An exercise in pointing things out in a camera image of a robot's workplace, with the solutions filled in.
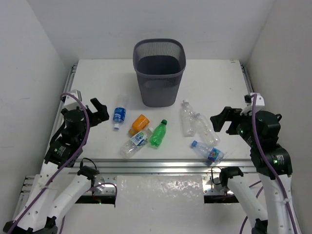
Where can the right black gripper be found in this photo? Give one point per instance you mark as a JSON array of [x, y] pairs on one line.
[[227, 113]]

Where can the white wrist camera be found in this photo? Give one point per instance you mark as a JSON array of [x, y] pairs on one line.
[[255, 102], [70, 102]]

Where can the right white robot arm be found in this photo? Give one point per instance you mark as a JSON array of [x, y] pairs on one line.
[[273, 165]]

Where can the clear crushed plastic bottle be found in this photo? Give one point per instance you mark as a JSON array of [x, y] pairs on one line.
[[205, 130]]

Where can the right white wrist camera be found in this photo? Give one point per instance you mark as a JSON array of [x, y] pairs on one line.
[[255, 102]]

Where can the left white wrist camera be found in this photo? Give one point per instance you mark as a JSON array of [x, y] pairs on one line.
[[70, 102]]

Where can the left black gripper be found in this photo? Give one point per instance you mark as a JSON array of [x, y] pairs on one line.
[[93, 115]]

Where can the aluminium front rail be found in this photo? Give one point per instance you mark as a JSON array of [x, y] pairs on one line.
[[111, 168]]

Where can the clear bottle blue label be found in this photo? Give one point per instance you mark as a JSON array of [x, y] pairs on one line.
[[120, 111]]

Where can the grey mesh waste bin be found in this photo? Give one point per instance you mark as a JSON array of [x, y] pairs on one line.
[[159, 65]]

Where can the clear bottle colourful label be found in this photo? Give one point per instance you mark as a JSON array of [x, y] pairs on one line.
[[212, 155]]

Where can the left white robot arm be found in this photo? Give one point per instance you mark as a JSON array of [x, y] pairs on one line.
[[44, 209]]

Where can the crushed clear bottle white label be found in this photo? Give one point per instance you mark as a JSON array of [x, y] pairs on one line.
[[136, 142]]

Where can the clear bottle white cap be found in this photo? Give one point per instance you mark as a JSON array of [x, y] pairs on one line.
[[187, 119]]

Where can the orange plastic bottle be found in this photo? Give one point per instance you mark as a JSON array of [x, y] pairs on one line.
[[140, 123]]

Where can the green plastic bottle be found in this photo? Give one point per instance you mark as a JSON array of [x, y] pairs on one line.
[[158, 134]]

